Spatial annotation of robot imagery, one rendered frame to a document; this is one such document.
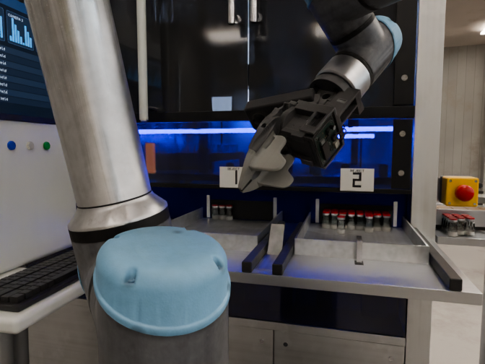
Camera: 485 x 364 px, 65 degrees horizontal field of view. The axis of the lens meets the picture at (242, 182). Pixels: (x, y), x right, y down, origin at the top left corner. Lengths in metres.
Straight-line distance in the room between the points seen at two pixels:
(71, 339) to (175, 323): 1.22
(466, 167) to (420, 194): 10.41
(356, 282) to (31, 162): 0.85
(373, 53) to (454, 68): 10.95
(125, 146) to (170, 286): 0.19
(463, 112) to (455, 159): 1.22
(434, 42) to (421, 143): 0.25
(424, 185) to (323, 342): 0.51
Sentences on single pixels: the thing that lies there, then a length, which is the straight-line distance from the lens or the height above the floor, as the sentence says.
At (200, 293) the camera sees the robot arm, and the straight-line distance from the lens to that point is 0.32.
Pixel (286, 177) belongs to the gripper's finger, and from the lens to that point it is 0.53.
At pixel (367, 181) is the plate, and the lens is 1.05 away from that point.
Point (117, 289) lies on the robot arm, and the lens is 0.32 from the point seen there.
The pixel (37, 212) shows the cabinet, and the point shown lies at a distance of 1.16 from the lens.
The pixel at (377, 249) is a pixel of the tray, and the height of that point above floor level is 0.90.
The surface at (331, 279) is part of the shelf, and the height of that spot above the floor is 0.88.
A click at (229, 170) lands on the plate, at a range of 1.10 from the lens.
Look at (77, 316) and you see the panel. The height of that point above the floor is 0.54.
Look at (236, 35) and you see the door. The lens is 1.15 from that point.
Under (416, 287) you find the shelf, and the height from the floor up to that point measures 0.88.
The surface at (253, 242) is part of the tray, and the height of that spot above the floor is 0.90.
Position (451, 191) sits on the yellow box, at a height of 1.00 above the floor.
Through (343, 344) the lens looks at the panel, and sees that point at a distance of 1.18.
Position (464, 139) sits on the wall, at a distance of 11.45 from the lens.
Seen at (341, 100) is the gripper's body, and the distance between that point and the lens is 0.56.
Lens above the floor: 1.10
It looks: 5 degrees down
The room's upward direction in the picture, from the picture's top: straight up
